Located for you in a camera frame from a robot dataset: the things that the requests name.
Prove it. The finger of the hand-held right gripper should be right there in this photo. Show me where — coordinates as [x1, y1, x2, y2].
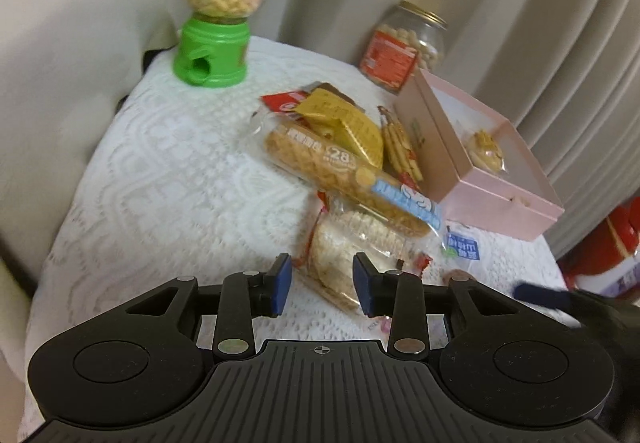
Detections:
[514, 282, 577, 311]

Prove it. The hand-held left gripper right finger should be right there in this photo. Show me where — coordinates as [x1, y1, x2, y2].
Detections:
[352, 252, 519, 358]

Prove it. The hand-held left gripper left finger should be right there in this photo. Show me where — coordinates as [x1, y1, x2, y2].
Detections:
[125, 253, 293, 358]

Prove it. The clear white cracker packet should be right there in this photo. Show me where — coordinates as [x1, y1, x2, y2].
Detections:
[292, 190, 433, 319]

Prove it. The pink cardboard box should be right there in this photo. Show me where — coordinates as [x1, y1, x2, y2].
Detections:
[392, 69, 566, 242]

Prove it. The long bread packet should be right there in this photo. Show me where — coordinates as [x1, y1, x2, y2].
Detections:
[249, 113, 443, 239]

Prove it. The yellow rice cracker packet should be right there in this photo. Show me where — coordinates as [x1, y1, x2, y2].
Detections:
[376, 105, 426, 184]

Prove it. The round bread packet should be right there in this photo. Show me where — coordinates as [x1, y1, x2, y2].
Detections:
[462, 129, 506, 172]

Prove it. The gold snack packet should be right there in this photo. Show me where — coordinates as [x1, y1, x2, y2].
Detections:
[292, 90, 385, 171]

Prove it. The red snack packet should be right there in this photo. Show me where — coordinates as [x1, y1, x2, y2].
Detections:
[260, 90, 313, 116]

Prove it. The brown chocolate bar packet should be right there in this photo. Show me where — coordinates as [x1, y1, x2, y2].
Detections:
[312, 82, 358, 106]

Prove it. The red box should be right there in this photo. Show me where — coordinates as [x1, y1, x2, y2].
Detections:
[557, 205, 640, 299]

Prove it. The white lace tablecloth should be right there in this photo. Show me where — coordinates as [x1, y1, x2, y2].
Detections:
[17, 35, 583, 443]

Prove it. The glass peanut jar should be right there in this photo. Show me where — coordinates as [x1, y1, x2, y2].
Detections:
[359, 0, 447, 94]

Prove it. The green candy dispenser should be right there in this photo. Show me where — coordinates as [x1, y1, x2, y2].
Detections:
[172, 0, 271, 91]

